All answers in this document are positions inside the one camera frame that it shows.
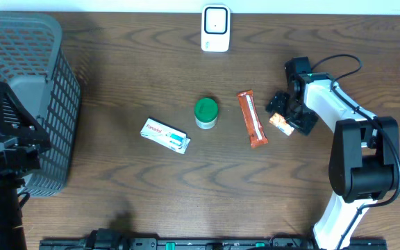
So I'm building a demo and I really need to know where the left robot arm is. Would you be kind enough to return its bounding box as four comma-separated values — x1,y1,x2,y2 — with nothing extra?
0,82,51,249

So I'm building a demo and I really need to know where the small orange box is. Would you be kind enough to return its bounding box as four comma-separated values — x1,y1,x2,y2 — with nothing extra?
269,112,294,136

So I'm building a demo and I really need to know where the white Panadol box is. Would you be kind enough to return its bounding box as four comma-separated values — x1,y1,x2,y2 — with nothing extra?
140,118,191,154

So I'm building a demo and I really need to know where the right black cable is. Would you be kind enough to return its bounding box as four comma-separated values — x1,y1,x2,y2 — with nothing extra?
309,53,400,250

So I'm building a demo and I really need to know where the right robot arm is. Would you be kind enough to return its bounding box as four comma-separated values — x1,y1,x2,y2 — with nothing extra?
266,57,400,249

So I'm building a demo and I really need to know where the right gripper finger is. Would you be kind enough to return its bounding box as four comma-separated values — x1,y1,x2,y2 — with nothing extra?
286,111,318,135
265,91,290,116

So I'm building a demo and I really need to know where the grey plastic basket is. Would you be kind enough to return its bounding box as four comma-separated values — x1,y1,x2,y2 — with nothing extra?
0,12,81,197

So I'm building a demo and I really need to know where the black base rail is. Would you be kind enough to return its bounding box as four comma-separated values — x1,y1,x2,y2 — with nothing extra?
39,227,388,250

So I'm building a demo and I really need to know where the green lid jar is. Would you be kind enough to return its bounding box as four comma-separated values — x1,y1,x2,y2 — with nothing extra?
194,98,219,130

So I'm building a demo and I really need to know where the red Top chocolate bar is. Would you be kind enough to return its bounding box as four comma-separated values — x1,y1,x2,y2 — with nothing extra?
237,90,269,149

